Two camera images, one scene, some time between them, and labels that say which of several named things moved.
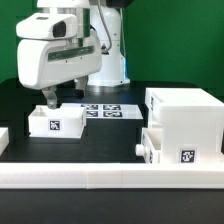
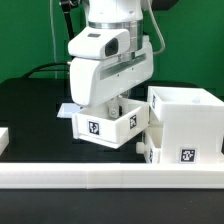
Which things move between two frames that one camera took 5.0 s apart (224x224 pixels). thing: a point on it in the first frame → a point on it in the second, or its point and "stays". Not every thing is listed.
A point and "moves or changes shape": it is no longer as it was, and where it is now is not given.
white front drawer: [151, 147] moves or changes shape
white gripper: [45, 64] → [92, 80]
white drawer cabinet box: [191, 122] stays
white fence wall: [111, 175] stays
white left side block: [4, 138] stays
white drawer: [69, 120] → [95, 123]
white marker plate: [112, 111] → [67, 109]
